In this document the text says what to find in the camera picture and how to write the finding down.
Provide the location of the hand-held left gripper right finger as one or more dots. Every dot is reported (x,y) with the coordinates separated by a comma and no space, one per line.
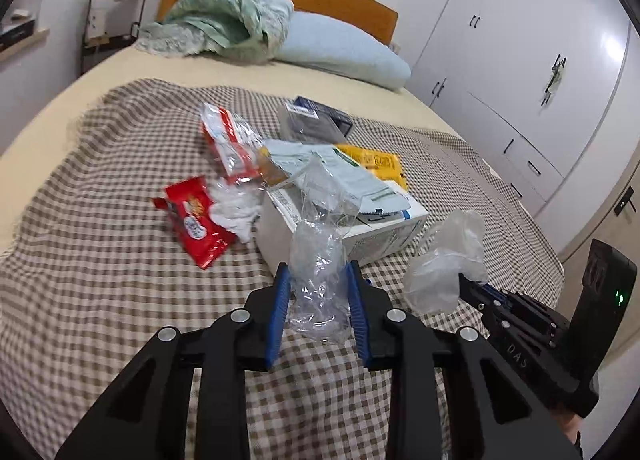
(357,310)

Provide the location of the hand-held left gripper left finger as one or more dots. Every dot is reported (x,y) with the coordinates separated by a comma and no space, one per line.
(280,310)

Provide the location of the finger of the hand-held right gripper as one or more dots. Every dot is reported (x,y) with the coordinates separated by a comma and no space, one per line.
(472,291)
(496,295)

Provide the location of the clear plastic bag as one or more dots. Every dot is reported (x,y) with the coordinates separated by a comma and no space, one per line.
(440,270)

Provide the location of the clear plastic wrapper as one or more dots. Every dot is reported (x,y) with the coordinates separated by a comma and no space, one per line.
(315,280)

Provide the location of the white cardboard box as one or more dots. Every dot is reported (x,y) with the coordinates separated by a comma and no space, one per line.
(380,235)

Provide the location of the red snack packet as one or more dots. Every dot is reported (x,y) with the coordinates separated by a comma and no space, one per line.
(200,246)

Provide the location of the yellow packet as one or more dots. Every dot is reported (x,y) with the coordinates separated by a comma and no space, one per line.
(372,159)

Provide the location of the white green mailer bag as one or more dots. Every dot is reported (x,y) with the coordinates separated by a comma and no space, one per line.
(285,152)

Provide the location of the red white plastic packet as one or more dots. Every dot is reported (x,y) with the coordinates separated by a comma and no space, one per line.
(227,139)

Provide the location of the dark blue carton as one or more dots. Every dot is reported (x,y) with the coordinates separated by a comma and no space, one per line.
(305,122)

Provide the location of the person's right forearm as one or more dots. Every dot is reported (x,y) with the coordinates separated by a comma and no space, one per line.
(567,427)

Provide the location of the light wooden door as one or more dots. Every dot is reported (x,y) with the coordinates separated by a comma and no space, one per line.
(600,220)

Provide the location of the white crumpled wrapper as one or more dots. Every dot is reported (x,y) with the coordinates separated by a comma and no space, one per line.
(232,210)

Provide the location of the green hanging ornament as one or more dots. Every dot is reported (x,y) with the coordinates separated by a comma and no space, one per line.
(554,79)

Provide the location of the brown checkered blanket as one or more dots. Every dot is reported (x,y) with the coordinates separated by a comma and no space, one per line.
(125,139)

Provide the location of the white wardrobe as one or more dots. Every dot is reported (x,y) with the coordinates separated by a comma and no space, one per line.
(500,39)

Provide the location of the light blue pillow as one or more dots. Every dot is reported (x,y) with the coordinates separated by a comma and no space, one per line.
(340,49)

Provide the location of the wooden bed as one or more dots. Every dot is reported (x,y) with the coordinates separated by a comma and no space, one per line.
(150,69)

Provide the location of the green lace blanket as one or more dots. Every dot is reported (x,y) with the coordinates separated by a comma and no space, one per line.
(220,19)

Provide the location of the black box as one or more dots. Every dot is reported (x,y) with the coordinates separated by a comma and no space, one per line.
(15,32)

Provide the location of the black metal frame rack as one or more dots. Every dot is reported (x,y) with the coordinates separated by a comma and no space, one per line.
(116,42)

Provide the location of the wooden wall shelf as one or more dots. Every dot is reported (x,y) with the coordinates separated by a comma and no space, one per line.
(30,42)

